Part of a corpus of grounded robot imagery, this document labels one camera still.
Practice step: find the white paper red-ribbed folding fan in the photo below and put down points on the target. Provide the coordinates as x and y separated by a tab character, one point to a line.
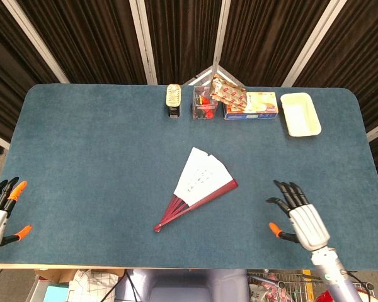
201	176

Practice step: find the cream plastic tray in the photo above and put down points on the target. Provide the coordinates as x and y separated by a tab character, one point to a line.
300	114

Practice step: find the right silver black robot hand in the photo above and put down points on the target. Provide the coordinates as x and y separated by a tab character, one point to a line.
308	225

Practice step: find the gold snack bag red print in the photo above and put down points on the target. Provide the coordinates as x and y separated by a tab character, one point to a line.
230	94

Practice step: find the teal box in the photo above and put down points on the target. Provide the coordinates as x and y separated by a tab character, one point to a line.
56	294

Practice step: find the dark brown curtain panel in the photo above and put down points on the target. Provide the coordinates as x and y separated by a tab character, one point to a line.
365	56
182	34
6	78
91	37
264	37

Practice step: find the clear plastic box red contents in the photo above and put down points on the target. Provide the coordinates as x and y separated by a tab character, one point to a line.
203	108

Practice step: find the black tin can gold lid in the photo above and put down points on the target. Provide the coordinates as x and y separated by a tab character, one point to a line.
174	97

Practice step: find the blue cardboard tissue box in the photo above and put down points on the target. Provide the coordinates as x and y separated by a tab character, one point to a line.
260	108

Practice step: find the blue felt table mat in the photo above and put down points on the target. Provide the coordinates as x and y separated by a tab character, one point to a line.
82	157

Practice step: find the purple robot torso base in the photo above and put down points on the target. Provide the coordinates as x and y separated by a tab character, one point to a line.
182	286

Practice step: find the white screen frame post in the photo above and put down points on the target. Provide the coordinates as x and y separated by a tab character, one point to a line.
315	44
34	41
143	41
222	31

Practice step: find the white checked cloth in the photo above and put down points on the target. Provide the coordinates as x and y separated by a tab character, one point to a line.
91	286

